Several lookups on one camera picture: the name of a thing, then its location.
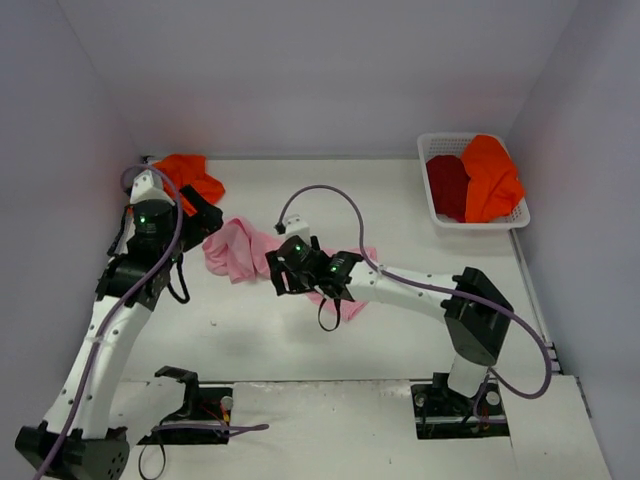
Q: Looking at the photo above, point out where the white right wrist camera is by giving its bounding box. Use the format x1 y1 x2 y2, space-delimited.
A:
274 214 311 246

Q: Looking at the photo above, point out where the dark red t shirt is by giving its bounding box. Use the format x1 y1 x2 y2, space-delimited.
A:
426 155 470 223

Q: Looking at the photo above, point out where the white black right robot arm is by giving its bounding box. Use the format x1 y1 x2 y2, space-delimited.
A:
266 235 513 412

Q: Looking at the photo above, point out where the orange t shirt in basket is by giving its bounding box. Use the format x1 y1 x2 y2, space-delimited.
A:
460 135 525 223

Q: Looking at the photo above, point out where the pink t shirt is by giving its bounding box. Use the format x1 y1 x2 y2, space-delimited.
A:
201 215 380 324

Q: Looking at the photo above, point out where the white plastic basket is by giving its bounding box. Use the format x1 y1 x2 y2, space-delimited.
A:
417 132 530 230

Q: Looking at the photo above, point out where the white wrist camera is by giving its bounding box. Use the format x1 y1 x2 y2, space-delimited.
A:
129 169 173 205
274 214 311 246

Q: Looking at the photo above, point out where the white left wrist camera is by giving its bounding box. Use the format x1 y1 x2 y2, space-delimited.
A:
129 169 173 205

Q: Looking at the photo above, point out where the orange t shirt on table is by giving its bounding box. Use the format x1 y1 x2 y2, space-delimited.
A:
154 154 225 205

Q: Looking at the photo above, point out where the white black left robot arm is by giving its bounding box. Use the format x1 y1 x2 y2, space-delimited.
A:
15 181 223 479

